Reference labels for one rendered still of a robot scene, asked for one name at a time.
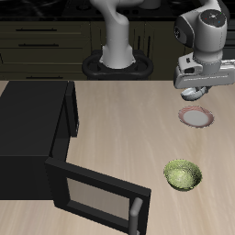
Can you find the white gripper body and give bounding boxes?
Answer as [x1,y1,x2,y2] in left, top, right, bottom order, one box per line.
[173,59,235,90]

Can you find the pink rimmed white plate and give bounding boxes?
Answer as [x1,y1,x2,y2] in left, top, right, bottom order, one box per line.
[177,105,215,129]

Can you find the green bowl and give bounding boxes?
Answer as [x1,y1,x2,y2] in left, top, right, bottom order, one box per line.
[162,158,204,193]

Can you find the dark kitchen cupboards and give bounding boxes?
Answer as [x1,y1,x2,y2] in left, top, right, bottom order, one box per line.
[0,0,235,82]

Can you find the black microwave oven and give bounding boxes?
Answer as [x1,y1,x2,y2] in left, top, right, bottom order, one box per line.
[0,80,152,235]

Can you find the flat black base plate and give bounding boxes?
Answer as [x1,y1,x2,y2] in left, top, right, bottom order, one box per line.
[81,50,154,78]

